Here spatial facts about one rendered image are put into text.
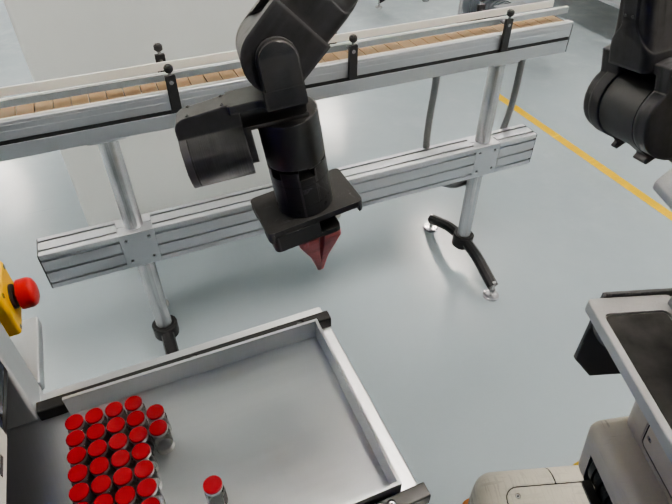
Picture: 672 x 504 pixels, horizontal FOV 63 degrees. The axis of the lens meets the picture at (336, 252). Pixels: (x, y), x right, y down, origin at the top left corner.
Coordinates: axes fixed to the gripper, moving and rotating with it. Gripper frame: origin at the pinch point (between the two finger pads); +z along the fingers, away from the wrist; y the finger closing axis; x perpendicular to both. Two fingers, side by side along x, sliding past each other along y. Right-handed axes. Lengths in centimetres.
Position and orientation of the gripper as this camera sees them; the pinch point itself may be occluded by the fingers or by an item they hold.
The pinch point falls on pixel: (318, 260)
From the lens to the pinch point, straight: 63.1
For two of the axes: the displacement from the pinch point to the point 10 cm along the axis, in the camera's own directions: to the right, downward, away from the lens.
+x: 4.0, 6.1, -6.8
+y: -9.1, 3.6, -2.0
